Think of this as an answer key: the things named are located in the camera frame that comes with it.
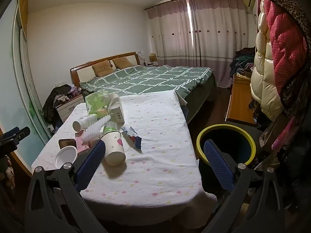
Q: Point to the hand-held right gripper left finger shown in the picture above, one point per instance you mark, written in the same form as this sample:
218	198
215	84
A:
92	157

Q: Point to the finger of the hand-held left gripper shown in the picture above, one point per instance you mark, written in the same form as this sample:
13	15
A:
23	133

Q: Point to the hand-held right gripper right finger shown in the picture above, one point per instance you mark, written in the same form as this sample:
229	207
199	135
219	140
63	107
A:
218	165

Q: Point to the white paper cup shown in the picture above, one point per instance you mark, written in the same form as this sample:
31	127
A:
114	150

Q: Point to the dark bin with yellow rim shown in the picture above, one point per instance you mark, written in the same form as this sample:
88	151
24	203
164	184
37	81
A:
238	148

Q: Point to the white plastic lid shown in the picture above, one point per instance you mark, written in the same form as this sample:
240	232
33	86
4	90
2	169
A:
65	156

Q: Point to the white spiral brush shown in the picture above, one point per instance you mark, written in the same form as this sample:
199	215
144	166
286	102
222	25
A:
94	128

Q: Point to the dark tin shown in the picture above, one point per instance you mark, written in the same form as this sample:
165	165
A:
66	142

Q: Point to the white pill bottle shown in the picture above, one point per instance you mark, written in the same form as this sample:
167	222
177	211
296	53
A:
82	123

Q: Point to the green lid jar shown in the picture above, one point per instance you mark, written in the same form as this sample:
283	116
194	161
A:
111	126

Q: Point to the blue red snack wrapper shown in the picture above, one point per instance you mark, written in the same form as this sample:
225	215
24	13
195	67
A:
132	137

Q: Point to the small white box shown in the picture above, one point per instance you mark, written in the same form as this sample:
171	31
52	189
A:
118	116

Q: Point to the green tissue pack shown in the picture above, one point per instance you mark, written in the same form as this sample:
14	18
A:
97	102

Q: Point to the dark clothes heap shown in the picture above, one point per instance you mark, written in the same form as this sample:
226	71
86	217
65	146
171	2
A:
49	106

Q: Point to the glass sliding wardrobe door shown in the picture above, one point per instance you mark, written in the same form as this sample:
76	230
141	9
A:
14	89

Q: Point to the white nightstand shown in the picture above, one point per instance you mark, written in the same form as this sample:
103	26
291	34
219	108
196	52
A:
70	109

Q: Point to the beige plastic bag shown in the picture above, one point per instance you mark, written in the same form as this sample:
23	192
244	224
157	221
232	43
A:
268	137

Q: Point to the white floral tablecloth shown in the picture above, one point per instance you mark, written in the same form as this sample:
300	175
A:
158	150

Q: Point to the wooden cabinet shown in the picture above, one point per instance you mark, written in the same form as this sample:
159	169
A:
239	102

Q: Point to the pink floral garment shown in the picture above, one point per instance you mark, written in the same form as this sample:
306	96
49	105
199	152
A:
284	133

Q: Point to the wooden bed headboard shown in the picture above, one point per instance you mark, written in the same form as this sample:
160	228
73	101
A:
80	71

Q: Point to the brown bear pillow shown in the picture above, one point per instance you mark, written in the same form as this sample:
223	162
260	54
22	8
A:
102	68
123	62

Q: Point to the cream puffer jacket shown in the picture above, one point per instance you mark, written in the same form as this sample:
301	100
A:
263	77

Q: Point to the green checked duvet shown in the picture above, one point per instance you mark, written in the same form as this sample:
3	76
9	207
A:
150	77

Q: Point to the pile of clothes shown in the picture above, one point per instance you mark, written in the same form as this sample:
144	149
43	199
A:
240	60

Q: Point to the small tan box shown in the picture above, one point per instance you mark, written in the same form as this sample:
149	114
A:
152	57

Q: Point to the pink white curtain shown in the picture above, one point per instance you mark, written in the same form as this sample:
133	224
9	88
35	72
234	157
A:
175	41

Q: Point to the red dotted padded jacket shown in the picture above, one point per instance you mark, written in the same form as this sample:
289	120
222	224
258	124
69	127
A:
281	36

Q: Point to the leopard print garment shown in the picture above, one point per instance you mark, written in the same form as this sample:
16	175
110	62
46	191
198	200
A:
295	7

